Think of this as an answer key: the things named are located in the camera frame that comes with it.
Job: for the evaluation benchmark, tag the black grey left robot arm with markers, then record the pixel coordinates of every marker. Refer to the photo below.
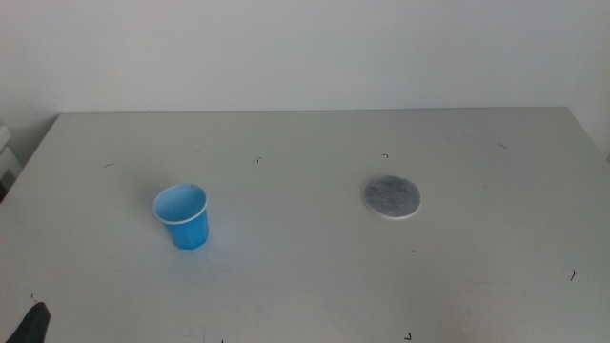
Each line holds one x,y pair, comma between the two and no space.
32,326

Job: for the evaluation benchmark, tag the grey round cup mat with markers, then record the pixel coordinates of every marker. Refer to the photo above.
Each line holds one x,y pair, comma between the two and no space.
392,195

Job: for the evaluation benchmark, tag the blue plastic cup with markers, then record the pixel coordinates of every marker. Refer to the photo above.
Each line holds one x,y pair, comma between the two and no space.
187,228

